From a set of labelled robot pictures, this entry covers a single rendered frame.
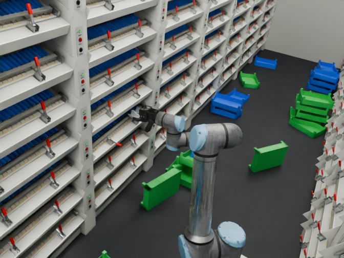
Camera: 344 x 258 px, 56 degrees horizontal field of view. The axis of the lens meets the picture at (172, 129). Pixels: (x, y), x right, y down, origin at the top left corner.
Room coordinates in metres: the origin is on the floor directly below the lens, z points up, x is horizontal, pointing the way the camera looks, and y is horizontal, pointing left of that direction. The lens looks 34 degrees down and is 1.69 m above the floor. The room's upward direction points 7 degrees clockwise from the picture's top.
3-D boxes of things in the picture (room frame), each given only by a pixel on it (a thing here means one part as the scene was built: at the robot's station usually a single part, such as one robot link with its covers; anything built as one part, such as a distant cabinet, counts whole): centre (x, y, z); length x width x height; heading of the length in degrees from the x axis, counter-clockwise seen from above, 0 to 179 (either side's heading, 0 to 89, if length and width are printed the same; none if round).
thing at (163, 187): (1.63, 0.02, 0.10); 0.30 x 0.08 x 0.20; 139
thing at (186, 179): (1.87, -0.16, 0.04); 0.30 x 0.20 x 0.08; 66
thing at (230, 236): (1.09, -0.36, 0.29); 0.17 x 0.15 x 0.18; 109
